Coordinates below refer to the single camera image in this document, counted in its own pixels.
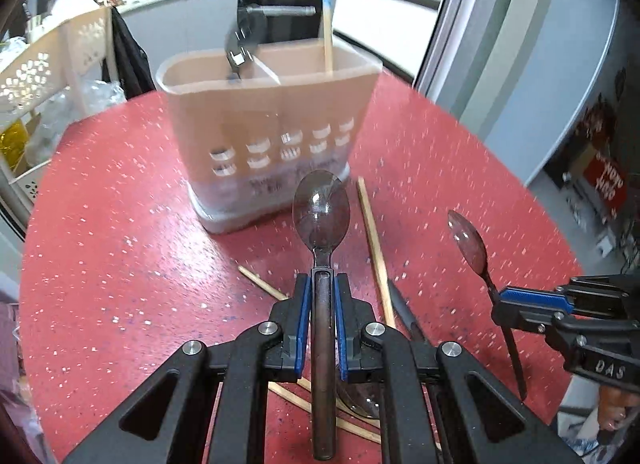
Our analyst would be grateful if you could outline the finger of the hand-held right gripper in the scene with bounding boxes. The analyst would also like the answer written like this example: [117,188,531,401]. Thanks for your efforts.
[491,301,640,345]
[499,275,640,319]

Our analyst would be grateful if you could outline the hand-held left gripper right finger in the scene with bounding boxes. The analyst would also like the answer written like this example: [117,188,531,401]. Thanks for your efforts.
[332,271,576,464]

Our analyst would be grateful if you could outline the dark brown handled utensil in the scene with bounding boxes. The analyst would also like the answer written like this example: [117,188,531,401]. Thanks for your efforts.
[387,281,428,342]

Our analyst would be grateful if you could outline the black built-in oven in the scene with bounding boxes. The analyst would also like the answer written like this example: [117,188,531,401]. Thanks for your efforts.
[237,0,346,48]

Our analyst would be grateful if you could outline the white perforated basket cart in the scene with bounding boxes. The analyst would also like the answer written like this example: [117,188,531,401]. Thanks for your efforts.
[0,7,115,225]

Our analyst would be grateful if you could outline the grey sliding door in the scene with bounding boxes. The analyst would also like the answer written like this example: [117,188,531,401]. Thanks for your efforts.
[414,0,556,185]

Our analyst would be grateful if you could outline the blue patterned chopstick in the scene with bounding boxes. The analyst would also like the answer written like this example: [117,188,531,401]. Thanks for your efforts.
[319,0,337,77]

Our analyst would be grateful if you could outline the dark plastic knife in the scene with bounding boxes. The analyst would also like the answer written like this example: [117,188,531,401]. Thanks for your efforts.
[224,7,265,82]

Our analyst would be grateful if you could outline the red printed box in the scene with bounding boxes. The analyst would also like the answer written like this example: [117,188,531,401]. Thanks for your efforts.
[575,99,628,212]

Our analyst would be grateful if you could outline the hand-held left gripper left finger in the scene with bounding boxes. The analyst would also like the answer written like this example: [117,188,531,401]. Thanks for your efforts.
[62,273,312,464]

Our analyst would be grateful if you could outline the beige plastic utensil holder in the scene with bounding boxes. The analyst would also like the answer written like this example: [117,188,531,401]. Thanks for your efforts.
[156,38,383,234]

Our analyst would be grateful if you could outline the dark plastic spoon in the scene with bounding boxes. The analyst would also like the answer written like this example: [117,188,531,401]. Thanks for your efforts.
[292,170,351,461]
[336,383,386,419]
[446,209,528,402]

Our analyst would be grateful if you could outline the clear plastic bags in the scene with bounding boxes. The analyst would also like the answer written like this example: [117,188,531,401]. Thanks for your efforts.
[25,79,128,167]

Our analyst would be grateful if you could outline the wooden chopstick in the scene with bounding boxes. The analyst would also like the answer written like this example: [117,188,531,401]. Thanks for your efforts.
[356,178,397,330]
[238,265,290,301]
[268,383,382,445]
[296,377,383,430]

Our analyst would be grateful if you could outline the black hanging bag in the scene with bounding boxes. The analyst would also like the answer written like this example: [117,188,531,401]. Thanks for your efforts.
[109,7,157,101]

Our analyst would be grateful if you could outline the person's right hand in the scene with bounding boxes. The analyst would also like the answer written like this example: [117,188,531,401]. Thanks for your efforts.
[597,384,635,447]

